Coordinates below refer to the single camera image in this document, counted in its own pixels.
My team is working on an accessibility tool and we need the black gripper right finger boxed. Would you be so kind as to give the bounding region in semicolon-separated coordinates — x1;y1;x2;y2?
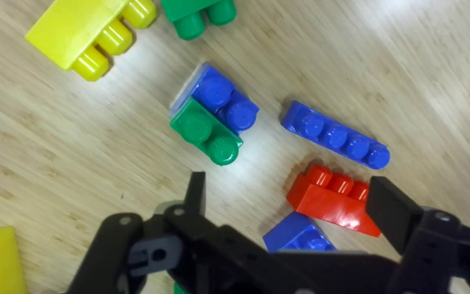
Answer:
363;175;470;294

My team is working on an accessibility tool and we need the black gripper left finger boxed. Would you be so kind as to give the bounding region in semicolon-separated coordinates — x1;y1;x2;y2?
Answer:
65;170;269;294

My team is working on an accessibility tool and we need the small green toy block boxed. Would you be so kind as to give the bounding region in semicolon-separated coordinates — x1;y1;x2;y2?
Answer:
167;96;244;167

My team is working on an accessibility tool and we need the square blue toy block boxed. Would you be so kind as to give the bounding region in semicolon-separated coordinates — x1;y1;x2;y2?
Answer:
167;62;261;134

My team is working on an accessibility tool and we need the long red toy block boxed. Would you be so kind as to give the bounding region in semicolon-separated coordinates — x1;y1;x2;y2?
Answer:
285;162;383;238

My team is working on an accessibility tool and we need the long blue toy block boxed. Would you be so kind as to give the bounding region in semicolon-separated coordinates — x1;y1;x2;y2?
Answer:
278;100;393;171

